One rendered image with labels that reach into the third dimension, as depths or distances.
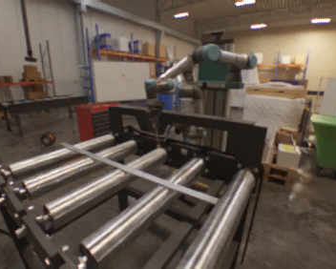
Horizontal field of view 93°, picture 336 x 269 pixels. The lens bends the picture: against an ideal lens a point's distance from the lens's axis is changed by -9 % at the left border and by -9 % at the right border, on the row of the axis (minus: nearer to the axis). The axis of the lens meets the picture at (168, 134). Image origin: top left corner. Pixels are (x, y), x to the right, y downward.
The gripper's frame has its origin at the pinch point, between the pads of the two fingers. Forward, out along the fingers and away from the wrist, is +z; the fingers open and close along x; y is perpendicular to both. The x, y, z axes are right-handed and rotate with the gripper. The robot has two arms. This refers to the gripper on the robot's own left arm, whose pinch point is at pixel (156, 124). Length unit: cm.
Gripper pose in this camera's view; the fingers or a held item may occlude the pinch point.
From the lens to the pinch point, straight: 123.1
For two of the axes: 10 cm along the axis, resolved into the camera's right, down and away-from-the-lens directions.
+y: -8.2, -2.5, 5.2
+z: 0.8, 8.4, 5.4
